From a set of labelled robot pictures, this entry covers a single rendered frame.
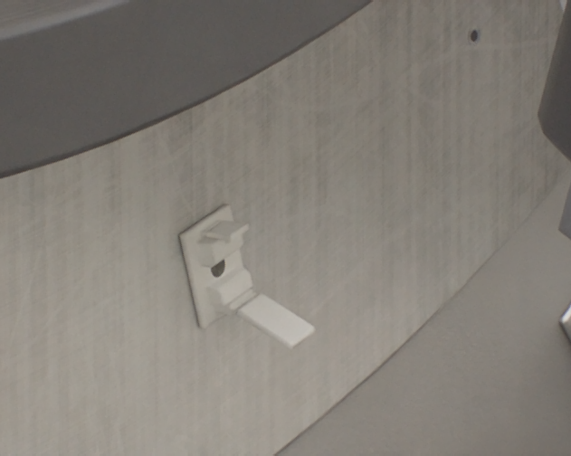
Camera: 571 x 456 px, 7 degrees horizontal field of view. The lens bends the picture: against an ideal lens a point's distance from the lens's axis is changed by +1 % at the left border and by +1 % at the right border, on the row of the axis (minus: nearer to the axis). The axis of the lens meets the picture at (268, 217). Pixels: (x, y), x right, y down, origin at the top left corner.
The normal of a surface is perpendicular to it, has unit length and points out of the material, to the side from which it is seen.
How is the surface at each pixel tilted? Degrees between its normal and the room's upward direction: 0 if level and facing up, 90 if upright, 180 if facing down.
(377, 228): 90
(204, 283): 90
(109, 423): 90
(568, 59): 92
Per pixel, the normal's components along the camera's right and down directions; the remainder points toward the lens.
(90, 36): 0.77, 0.11
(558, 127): -0.86, 0.13
